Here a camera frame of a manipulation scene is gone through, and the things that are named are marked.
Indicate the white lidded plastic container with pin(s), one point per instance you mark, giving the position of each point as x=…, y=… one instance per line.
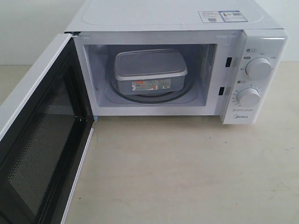
x=153, y=71

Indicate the white microwave door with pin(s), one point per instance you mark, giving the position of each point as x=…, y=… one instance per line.
x=45, y=129

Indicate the white microwave oven body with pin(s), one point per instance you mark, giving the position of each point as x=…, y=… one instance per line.
x=216, y=54

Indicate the glass turntable plate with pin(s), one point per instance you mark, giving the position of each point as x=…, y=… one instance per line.
x=156, y=98

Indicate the lower white control knob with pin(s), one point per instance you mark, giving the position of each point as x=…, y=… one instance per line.
x=248, y=97

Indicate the white control knob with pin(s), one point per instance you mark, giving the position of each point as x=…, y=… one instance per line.
x=248, y=97
x=258, y=68

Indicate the upper white control knob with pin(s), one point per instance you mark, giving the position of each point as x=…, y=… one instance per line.
x=258, y=68

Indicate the warning label sticker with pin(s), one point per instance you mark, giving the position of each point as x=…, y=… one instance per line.
x=222, y=16

